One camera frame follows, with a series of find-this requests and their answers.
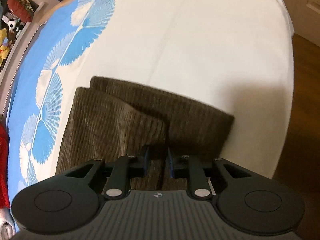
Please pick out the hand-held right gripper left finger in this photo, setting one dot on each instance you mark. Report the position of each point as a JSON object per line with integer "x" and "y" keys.
{"x": 146, "y": 161}

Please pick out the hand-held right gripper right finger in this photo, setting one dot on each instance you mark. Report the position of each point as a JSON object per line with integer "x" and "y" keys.
{"x": 170, "y": 163}

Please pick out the blue white printed bed sheet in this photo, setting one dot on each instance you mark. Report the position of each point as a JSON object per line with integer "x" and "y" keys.
{"x": 187, "y": 42}

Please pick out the red folded quilt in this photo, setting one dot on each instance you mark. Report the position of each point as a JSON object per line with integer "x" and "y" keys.
{"x": 3, "y": 170}

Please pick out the grey trimmed mattress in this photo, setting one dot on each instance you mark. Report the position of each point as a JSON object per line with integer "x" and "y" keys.
{"x": 17, "y": 60}

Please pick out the yellow orange plush toy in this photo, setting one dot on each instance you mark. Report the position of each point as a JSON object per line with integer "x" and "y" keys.
{"x": 4, "y": 52}

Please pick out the white window sill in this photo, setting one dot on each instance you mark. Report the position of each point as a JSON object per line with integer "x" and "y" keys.
{"x": 15, "y": 38}

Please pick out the yellow bear plush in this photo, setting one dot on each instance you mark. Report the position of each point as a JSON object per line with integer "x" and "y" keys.
{"x": 3, "y": 36}

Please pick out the panda plush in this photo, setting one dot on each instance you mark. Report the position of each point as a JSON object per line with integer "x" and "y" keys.
{"x": 12, "y": 24}

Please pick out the red patterned cushion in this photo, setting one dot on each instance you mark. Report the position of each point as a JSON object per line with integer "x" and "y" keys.
{"x": 21, "y": 6}

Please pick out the beige door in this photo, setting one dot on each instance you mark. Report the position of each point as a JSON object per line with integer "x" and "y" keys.
{"x": 303, "y": 7}

